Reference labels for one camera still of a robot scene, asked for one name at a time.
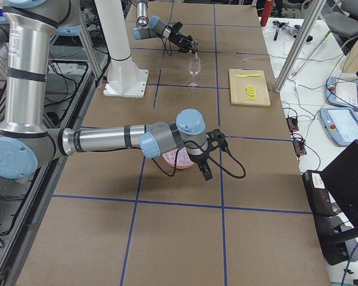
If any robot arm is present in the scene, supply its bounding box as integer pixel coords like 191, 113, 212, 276
133, 1, 198, 54
0, 1, 212, 181

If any black monitor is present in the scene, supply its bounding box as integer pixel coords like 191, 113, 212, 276
320, 140, 358, 226

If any teach pendant near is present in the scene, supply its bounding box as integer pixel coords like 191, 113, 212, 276
320, 107, 358, 147

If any teach pendant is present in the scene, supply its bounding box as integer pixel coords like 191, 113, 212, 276
326, 76, 358, 111
320, 107, 358, 147

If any wooden cutting board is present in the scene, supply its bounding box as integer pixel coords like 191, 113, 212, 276
229, 69, 271, 107

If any aluminium frame post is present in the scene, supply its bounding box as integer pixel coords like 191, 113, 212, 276
274, 0, 326, 92

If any clear plastic bag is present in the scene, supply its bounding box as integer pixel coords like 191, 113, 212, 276
262, 20, 301, 41

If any teach pendant far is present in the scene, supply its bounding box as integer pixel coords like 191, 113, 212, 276
326, 76, 358, 111

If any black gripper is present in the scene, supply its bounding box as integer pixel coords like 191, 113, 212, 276
168, 21, 199, 53
189, 152, 212, 181

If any green handled reacher grabber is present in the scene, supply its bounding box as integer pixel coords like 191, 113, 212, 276
288, 29, 332, 80

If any black box device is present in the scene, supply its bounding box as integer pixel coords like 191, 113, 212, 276
302, 170, 342, 217

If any pink bowl of ice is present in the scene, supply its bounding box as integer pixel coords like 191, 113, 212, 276
162, 147, 195, 169

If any yellow plastic knife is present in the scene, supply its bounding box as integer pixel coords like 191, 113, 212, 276
235, 73, 261, 78

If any red cylinder bottle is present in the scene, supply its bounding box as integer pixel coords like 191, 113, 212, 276
260, 0, 274, 27

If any grey office chair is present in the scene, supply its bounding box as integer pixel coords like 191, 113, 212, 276
324, 1, 358, 48

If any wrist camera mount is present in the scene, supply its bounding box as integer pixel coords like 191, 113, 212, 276
206, 129, 229, 153

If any clear wine glass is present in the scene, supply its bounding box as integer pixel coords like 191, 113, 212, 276
188, 56, 201, 89

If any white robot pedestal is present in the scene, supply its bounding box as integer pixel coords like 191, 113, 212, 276
95, 0, 149, 98

